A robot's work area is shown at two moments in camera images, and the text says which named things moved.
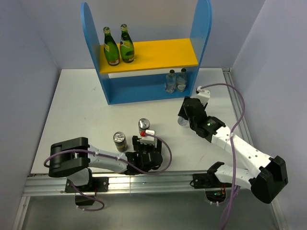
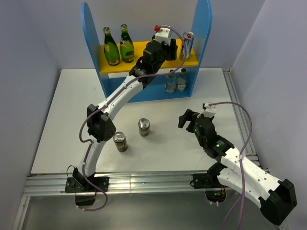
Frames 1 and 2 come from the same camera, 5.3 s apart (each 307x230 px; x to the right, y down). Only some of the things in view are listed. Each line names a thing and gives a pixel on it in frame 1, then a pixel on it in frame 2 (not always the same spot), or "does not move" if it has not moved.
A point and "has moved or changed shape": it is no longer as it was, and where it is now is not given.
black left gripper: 136,144 → 171,49
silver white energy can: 182,121 has moved or changed shape
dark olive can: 120,139 does not move
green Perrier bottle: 111,49 does not move
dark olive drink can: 144,124 does not move
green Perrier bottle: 126,46 does not move
